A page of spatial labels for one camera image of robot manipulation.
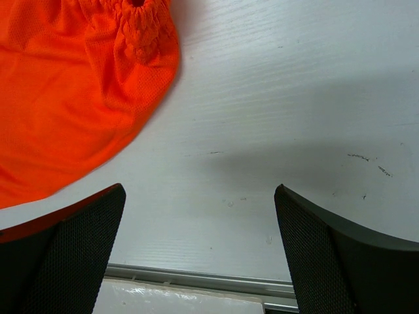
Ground orange mesh shorts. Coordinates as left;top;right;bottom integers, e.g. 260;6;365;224
1;1;180;208

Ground aluminium table edge rail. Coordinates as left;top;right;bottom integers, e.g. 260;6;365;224
105;264;299;313

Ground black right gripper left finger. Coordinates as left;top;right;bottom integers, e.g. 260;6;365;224
1;183;126;313

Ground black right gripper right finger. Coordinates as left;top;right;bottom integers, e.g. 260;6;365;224
274;184;418;313

